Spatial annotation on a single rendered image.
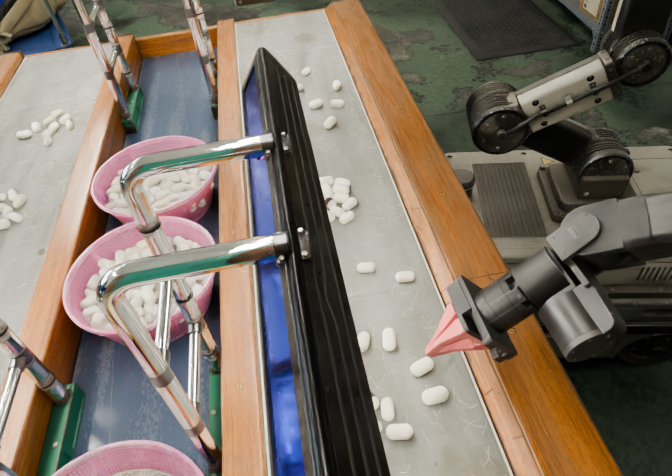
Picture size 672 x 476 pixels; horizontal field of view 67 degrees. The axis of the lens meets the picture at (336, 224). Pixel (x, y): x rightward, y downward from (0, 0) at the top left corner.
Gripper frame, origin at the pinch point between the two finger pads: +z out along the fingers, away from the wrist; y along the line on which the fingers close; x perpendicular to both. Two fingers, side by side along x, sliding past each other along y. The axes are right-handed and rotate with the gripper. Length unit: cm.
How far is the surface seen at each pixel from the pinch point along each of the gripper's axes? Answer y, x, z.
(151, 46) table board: -137, -26, 45
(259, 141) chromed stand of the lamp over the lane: -9.7, -33.9, -6.7
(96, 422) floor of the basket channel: -8, -22, 48
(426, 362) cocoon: -1.7, 4.3, 3.7
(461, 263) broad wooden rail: -17.6, 10.8, -5.2
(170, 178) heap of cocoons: -59, -20, 35
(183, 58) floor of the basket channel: -132, -17, 40
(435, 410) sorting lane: 4.4, 5.5, 5.6
